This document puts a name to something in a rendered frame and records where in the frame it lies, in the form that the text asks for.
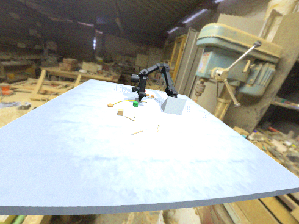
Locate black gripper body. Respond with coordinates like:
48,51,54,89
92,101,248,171
138,84,146,97

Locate light wooden block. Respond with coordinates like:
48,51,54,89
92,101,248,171
117,109,123,116

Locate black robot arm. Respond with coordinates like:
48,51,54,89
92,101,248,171
131,63,178,98

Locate green wooden block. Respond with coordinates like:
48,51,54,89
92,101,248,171
133,101,139,107

